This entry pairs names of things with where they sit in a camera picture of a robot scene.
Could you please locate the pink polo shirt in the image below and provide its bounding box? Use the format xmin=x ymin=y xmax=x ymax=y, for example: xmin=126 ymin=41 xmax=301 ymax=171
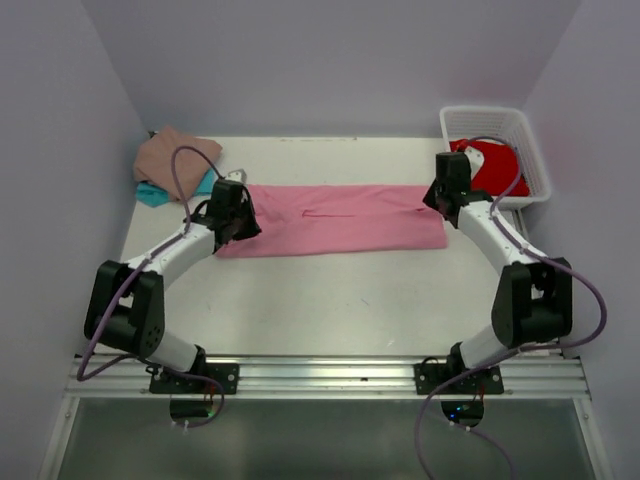
xmin=217 ymin=185 xmax=448 ymax=259

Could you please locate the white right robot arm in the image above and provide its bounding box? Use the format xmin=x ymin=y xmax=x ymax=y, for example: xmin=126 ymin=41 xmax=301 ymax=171
xmin=423 ymin=152 xmax=573 ymax=393

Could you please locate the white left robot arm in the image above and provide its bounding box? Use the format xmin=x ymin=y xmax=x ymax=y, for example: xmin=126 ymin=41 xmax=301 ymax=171
xmin=82 ymin=178 xmax=261 ymax=393

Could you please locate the red folded shirt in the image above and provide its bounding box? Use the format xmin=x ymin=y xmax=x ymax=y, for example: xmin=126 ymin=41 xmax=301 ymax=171
xmin=449 ymin=139 xmax=518 ymax=197

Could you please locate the white plastic basket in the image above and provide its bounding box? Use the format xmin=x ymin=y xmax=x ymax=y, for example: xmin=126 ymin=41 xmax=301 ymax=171
xmin=439 ymin=105 xmax=552 ymax=210

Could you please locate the dark blue garment in basket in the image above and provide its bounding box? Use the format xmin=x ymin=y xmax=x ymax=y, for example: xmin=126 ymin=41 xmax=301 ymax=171
xmin=512 ymin=147 xmax=529 ymax=190

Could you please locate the teal folded shirt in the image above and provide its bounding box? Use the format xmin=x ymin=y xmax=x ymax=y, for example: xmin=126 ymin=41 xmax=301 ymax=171
xmin=135 ymin=170 xmax=217 ymax=208

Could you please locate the beige folded shirt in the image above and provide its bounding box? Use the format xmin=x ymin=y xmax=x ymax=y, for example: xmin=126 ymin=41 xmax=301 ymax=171
xmin=133 ymin=126 xmax=222 ymax=199

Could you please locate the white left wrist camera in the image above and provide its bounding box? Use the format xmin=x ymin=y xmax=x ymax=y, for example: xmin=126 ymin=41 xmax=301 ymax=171
xmin=225 ymin=169 xmax=247 ymax=183

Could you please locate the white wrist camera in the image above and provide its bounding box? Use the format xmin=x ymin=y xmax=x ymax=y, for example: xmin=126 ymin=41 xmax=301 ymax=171
xmin=225 ymin=169 xmax=247 ymax=183
xmin=463 ymin=146 xmax=485 ymax=178

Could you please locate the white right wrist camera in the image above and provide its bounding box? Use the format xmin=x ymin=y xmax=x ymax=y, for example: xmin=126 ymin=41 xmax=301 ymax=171
xmin=463 ymin=146 xmax=485 ymax=178

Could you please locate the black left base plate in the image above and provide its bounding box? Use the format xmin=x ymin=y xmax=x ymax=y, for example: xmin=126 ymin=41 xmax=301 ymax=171
xmin=145 ymin=362 xmax=240 ymax=395

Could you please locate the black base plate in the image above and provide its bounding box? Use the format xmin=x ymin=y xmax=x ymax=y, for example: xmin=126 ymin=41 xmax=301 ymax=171
xmin=145 ymin=362 xmax=240 ymax=395
xmin=413 ymin=355 xmax=505 ymax=396

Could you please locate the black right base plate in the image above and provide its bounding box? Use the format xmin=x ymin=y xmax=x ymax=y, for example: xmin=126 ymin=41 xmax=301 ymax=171
xmin=413 ymin=355 xmax=505 ymax=396

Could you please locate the aluminium mounting rail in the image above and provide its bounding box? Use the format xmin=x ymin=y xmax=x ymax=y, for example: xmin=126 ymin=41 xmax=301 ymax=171
xmin=64 ymin=355 xmax=590 ymax=400

